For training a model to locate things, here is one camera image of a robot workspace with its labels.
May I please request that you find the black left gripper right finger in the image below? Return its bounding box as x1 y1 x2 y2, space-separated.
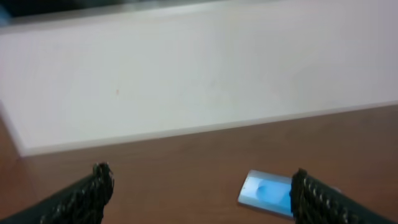
290 169 394 224

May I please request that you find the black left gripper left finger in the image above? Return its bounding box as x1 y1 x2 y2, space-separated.
1 162 114 224

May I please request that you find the blue smartphone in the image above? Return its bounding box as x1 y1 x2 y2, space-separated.
238 170 293 218

